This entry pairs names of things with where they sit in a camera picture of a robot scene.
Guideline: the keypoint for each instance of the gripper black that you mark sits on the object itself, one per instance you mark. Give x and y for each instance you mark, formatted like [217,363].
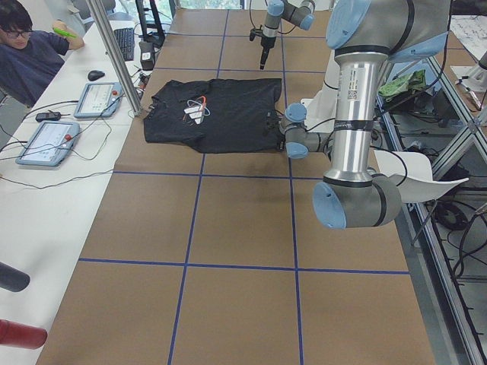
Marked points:
[265,43]
[275,124]

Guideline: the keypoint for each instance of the black t-shirt with logo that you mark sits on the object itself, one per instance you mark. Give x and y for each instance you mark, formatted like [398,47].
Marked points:
[218,116]

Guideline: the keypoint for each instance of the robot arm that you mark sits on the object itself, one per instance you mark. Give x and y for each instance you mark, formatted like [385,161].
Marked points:
[301,16]
[365,36]

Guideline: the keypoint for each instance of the black power adapter box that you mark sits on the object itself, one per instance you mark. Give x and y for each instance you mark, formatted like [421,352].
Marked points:
[147,55]

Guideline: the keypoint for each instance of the black keyboard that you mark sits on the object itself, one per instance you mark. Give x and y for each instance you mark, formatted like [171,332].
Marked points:
[125,41]

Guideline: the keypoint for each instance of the white curved plastic chair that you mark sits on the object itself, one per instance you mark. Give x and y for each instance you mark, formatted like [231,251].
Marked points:
[412,174]

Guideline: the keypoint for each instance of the green cloth pile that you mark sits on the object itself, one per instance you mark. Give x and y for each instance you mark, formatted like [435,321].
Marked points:
[414,81]

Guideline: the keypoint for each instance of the light blue teach pendant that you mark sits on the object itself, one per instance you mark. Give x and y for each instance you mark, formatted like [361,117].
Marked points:
[50,144]
[98,100]

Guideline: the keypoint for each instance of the black computer mouse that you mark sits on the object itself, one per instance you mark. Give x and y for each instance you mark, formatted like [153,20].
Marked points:
[95,75]

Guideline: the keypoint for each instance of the black handheld remote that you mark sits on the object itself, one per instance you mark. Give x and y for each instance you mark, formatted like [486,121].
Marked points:
[48,116]

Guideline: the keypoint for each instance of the seated person in navy shirt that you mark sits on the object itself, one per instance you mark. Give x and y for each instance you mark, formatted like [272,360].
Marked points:
[30,59]

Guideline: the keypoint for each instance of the black cylinder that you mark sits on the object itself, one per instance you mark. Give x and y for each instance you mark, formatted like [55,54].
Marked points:
[13,279]

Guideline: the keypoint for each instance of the red cylinder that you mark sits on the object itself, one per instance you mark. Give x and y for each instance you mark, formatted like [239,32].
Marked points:
[19,335]

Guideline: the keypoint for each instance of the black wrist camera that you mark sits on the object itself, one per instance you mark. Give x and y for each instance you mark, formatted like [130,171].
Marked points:
[255,32]

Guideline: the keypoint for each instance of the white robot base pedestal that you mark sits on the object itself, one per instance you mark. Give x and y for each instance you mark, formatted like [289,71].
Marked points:
[321,110]

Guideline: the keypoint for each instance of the aluminium frame post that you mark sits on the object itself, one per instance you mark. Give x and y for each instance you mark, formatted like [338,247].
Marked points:
[99,15]

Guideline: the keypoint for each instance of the aluminium side frame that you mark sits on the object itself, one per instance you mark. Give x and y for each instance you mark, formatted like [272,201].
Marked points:
[444,240]

